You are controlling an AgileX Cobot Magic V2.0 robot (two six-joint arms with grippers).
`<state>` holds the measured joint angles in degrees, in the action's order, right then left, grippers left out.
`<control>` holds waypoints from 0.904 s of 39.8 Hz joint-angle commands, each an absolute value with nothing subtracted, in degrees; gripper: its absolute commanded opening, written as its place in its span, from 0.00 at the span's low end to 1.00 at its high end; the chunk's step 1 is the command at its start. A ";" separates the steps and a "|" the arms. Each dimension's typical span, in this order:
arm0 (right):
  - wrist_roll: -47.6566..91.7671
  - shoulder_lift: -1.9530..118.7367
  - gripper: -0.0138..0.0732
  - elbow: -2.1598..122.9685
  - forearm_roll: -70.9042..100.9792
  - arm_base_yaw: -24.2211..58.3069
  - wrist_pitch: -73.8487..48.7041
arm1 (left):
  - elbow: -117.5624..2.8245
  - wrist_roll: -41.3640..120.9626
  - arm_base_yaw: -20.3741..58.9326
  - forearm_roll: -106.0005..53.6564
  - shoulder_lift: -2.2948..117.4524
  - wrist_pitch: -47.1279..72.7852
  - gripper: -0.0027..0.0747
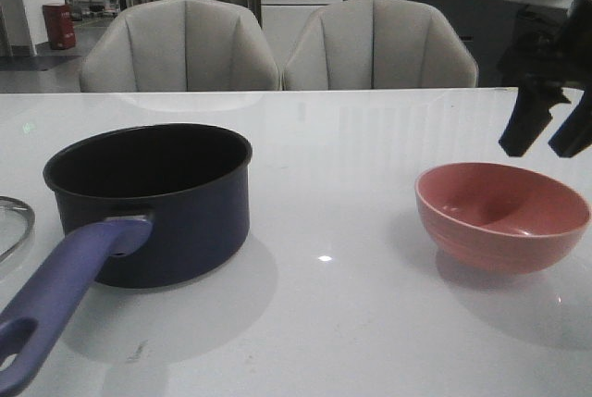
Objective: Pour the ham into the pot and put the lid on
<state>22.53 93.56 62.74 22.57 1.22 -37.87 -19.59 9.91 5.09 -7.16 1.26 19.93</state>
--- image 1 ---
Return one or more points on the left grey upholstered chair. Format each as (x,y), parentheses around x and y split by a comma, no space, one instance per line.
(170,46)

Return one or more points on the glass pot lid purple knob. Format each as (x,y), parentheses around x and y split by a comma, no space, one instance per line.
(17,221)

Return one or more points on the pink bowl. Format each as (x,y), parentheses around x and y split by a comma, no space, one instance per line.
(500,218)

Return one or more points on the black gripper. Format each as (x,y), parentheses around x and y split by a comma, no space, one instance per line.
(531,112)

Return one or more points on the red bin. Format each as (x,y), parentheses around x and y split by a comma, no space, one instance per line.
(59,26)

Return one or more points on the grey upholstered chair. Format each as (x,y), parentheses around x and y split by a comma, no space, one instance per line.
(378,44)
(170,46)

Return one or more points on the right grey upholstered chair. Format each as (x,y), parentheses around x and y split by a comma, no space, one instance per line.
(378,44)

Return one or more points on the dark blue saucepan purple handle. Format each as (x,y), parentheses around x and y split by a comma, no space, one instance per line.
(140,208)

